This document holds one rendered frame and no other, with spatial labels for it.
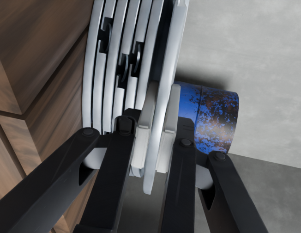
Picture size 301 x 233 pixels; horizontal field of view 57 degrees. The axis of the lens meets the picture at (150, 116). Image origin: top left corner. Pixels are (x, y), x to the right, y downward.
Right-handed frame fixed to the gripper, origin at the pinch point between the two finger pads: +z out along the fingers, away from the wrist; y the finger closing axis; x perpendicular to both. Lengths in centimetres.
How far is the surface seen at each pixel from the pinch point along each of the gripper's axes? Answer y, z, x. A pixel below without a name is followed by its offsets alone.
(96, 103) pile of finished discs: -5.0, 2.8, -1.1
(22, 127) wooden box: -7.1, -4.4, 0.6
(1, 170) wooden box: -10.3, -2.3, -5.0
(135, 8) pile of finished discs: -3.1, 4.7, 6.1
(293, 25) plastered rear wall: 85, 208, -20
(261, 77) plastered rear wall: 84, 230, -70
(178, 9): 0.0, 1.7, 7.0
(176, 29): 0.1, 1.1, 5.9
